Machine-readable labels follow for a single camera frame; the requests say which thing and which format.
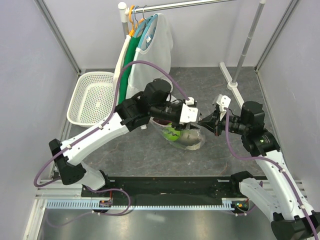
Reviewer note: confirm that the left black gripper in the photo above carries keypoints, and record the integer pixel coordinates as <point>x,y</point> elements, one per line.
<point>179,126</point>

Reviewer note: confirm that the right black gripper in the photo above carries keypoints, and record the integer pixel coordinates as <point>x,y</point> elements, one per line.
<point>213,122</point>

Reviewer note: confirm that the clear pink-dotted zip bag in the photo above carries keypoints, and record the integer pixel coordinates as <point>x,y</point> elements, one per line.
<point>160,127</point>

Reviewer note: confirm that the green plastic lettuce head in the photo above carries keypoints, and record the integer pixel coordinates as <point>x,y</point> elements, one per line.
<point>190,140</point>

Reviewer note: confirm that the purple toy eggplant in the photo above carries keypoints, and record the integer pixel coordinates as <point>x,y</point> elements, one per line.
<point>161,121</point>

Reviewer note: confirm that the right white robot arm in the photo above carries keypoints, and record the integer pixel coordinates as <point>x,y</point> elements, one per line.
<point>290,214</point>

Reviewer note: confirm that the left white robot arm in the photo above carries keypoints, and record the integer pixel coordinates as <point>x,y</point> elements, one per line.
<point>132,113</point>

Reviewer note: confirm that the white mesh garment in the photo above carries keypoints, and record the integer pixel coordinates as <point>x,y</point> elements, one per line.
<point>159,54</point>

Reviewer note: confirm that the white garment with trim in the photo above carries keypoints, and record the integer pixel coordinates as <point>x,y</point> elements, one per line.
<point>121,59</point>

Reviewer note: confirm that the green garment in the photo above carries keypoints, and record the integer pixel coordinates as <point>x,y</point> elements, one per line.
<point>129,57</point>

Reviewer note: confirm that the white perforated plastic basket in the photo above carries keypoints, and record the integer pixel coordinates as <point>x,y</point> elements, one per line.
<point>92,99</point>

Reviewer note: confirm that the orange clothes hanger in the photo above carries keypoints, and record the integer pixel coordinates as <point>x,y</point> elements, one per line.
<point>133,21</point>

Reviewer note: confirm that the light blue clothes hanger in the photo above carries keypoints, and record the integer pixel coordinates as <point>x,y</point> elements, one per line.
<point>145,33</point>

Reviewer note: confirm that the white metal clothes rack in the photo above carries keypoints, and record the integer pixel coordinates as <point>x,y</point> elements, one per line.
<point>232,83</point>

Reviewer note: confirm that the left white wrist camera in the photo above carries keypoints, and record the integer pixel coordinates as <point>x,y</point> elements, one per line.
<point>189,111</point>

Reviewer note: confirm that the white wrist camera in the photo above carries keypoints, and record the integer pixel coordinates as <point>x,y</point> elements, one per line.
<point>221,102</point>
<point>189,111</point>

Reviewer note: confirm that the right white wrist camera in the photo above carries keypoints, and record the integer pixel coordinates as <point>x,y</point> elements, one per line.
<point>221,102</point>

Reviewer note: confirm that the white slotted cable duct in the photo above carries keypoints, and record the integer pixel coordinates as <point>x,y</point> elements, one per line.
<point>97,204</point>

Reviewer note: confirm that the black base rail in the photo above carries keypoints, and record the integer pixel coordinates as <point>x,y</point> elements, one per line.
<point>183,188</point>

